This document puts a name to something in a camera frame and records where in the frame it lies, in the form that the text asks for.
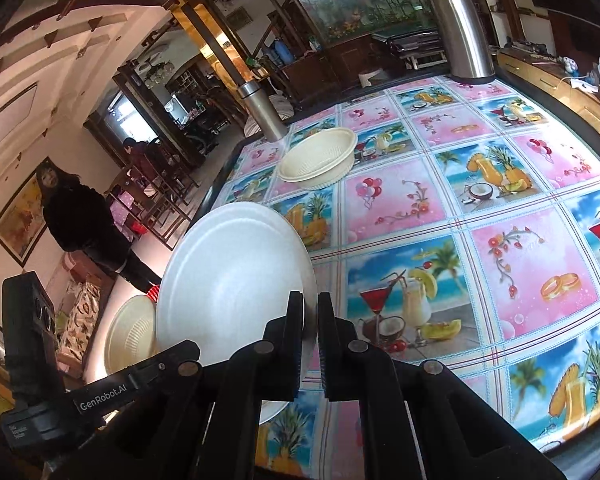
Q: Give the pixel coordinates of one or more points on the wooden chair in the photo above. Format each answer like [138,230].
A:
[145,205]

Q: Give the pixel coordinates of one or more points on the printed sofa cloth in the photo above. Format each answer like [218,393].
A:
[80,320]

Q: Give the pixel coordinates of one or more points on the striped round cushion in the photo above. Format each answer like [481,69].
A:
[280,110]

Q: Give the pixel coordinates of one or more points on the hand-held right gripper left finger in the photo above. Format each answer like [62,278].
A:
[296,345]

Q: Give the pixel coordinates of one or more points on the red packet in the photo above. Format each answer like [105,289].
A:
[153,294]

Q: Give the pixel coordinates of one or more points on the white plastic stool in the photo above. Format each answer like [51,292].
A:
[372,77]

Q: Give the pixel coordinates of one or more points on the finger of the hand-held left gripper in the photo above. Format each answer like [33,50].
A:
[165,362]

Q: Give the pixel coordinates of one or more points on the large cream ribbed bowl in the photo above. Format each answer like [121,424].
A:
[130,335]

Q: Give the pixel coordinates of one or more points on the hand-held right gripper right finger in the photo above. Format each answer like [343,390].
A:
[326,345]

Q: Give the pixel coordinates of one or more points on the dark wooden display cabinet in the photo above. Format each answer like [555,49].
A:
[145,90]

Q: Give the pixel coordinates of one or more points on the gold pillar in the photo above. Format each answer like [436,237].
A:
[210,40]

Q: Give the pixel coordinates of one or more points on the framed wall painting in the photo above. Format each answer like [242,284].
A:
[17,220]

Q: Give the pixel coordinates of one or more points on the wooden sideboard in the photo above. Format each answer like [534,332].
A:
[560,85]

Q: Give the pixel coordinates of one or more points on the blue water jug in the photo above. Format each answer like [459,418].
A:
[281,52]

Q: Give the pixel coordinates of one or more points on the small white foam bowl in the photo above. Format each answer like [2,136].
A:
[230,280]

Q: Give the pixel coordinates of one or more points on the large steel thermos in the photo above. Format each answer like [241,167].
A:
[460,25]

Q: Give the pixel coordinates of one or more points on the dark metal frame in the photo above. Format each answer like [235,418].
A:
[410,47]

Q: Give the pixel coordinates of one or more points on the printed plastic tablecloth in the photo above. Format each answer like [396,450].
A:
[480,170]

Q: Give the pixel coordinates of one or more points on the small steel thermos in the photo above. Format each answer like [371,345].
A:
[262,112]

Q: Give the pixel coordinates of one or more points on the small cream ribbed bowl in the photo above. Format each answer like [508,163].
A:
[320,157]

